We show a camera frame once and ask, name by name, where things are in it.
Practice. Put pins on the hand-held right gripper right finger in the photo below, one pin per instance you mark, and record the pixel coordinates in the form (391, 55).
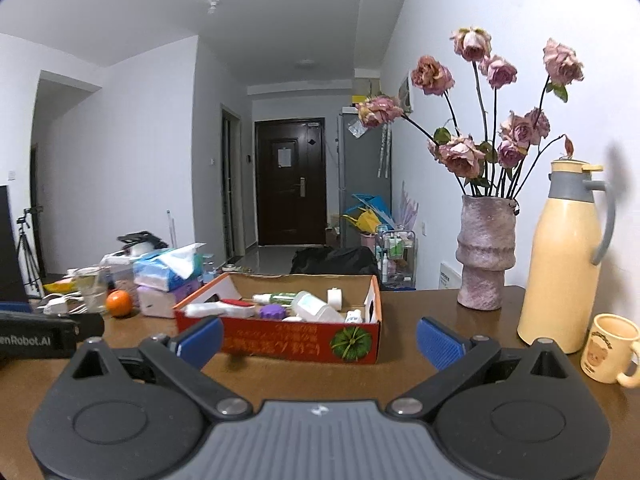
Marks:
(440, 342)

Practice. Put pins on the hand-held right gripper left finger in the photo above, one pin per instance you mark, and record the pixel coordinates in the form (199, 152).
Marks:
(200, 340)

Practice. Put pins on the red lint brush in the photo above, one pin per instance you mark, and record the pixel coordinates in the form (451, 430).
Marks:
(200, 310)

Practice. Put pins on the purple scalloped jar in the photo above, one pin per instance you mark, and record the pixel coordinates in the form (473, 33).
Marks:
(272, 311)

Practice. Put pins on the cardboard box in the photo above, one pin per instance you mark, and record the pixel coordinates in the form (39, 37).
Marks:
(280, 340)

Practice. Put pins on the green spray bottle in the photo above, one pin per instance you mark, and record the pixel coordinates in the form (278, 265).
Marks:
(275, 298)

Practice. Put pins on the small white green-label bottle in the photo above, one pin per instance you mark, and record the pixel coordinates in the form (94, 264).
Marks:
(353, 317)

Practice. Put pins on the white cylindrical jar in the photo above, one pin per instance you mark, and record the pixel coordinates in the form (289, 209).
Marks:
(334, 298)

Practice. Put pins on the large clear plastic bottle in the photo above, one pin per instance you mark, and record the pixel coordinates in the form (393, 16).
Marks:
(315, 307)

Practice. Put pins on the yellow packet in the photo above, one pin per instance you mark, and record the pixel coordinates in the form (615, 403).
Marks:
(60, 286)

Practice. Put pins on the purple tissue pack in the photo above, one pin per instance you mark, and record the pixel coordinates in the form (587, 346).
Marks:
(160, 302)

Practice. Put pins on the clear water bottle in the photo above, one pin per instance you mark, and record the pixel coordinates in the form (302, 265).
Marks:
(209, 270)

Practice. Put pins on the clear drinking glass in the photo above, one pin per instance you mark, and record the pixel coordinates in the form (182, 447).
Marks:
(91, 290)

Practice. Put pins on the blue tissue pack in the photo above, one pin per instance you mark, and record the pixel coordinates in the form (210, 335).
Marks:
(160, 272)

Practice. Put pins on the metal trolley cart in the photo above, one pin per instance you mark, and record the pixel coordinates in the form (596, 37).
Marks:
(413, 260)

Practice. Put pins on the orange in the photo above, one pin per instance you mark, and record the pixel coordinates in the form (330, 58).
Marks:
(119, 304)

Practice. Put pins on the pink textured vase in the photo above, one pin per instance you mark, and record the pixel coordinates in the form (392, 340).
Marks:
(485, 255)

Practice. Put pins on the clear plastic food container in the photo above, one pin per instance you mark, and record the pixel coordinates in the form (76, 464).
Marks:
(119, 275)

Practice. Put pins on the group of toiletry bottles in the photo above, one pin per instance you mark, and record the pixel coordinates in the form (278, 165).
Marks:
(395, 247)

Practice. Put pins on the white round device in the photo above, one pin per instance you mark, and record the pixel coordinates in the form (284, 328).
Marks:
(140, 250)

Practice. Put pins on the white mop pole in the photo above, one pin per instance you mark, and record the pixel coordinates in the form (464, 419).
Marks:
(171, 230)

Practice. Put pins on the black folding stand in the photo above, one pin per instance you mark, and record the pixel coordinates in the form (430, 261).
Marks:
(142, 238)

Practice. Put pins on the pink bucket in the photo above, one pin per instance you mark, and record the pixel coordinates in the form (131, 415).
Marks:
(368, 240)

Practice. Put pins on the black cloth bundle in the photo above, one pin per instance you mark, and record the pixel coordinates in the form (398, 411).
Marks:
(335, 260)

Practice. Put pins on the yellow bag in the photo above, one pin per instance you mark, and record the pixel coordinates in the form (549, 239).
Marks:
(367, 221)

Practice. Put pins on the yellow thermos jug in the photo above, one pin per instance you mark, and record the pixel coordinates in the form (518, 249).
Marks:
(562, 260)

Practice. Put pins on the blue folding rack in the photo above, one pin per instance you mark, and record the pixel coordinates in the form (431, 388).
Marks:
(375, 202)

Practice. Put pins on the glass side door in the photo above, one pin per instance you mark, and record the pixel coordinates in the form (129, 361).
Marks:
(231, 185)

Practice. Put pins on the cream bear print mug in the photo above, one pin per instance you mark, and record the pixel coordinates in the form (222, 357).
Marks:
(607, 350)

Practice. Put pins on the dark brown door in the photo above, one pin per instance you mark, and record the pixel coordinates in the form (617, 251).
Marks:
(290, 195)

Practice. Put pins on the grey refrigerator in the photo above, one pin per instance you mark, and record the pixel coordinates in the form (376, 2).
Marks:
(362, 175)

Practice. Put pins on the bunch of dried pink roses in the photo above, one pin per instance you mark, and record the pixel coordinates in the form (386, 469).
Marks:
(462, 155)

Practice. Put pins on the white folded umbrella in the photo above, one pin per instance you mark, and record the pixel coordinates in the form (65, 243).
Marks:
(380, 152)
(387, 152)

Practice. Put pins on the paper sheet on door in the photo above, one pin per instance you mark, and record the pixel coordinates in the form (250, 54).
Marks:
(284, 157)

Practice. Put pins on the clear plastic bag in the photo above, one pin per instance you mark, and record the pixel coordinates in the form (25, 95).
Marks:
(357, 128)

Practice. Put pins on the yellow black box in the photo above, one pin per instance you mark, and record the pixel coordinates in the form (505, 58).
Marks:
(366, 98)

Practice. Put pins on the ceiling sprinkler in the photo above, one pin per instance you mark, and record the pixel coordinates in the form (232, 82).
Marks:
(214, 7)

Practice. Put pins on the black camera tripod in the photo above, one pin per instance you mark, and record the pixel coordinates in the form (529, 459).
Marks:
(26, 250)

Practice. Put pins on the wall picture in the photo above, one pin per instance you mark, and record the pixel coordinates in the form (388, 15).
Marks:
(406, 92)

